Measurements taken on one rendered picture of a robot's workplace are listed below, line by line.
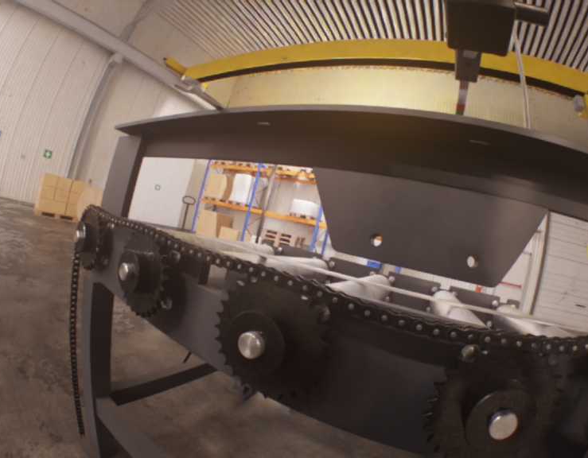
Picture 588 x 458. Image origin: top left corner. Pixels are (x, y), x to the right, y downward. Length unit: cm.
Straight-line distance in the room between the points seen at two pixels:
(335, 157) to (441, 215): 17
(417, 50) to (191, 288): 758
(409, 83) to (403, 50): 399
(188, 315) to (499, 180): 54
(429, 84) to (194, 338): 1143
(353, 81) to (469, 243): 1183
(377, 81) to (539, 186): 1153
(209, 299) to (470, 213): 41
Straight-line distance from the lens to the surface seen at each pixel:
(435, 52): 771
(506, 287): 982
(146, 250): 53
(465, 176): 39
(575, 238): 1103
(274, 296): 34
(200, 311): 49
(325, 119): 39
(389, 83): 1173
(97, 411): 106
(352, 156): 41
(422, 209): 37
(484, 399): 31
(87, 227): 78
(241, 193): 1033
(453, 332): 30
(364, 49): 800
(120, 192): 77
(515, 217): 39
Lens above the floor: 99
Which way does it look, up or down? 1 degrees up
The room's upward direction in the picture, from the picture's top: 13 degrees clockwise
